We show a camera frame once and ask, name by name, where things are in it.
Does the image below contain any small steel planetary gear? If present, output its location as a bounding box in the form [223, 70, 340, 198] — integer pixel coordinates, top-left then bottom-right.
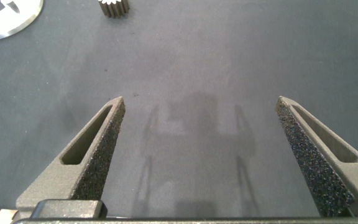
[97, 0, 131, 19]

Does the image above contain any dark mat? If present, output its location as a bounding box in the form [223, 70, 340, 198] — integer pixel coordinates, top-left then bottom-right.
[0, 0, 358, 220]

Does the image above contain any round white pin plate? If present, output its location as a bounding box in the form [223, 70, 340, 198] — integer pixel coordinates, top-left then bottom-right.
[0, 0, 45, 42]

